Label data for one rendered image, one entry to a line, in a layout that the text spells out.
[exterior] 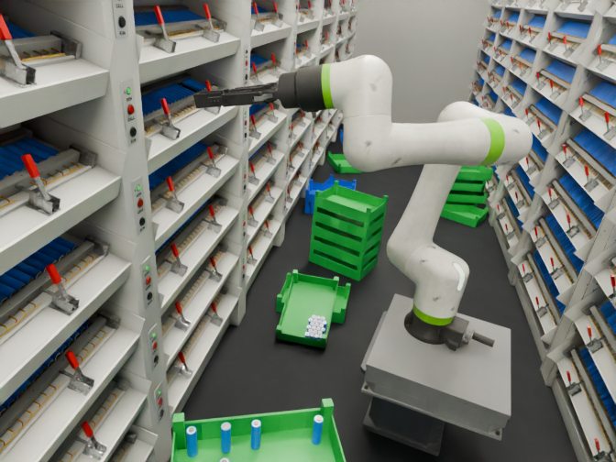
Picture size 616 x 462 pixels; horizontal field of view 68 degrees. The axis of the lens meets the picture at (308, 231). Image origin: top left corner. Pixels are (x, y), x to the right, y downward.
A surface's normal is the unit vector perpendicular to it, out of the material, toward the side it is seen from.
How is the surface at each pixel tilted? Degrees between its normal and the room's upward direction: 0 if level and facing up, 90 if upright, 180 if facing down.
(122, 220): 90
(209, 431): 90
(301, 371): 0
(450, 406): 90
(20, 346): 18
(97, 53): 90
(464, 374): 2
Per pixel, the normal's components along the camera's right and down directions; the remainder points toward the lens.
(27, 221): 0.37, -0.79
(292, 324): 0.00, -0.66
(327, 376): 0.07, -0.88
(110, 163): -0.19, 0.44
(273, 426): 0.19, 0.47
